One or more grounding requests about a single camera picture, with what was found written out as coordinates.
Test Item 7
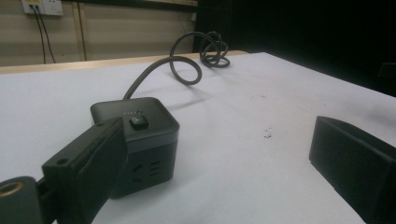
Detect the thin black wall cable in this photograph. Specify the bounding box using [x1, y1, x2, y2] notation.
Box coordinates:
[29, 4, 47, 65]
[34, 4, 57, 64]

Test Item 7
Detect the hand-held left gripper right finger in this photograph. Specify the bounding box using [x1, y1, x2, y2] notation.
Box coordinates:
[308, 115, 396, 224]

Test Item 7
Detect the black power socket cable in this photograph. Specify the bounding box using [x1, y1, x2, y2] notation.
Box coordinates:
[122, 31, 232, 101]

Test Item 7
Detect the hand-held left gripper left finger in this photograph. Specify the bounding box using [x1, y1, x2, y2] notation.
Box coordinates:
[41, 116, 129, 224]

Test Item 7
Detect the black cube power socket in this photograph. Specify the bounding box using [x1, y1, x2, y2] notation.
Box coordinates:
[90, 96, 180, 200]

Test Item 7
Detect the white wall outlet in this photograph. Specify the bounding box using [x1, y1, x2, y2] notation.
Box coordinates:
[21, 0, 64, 17]

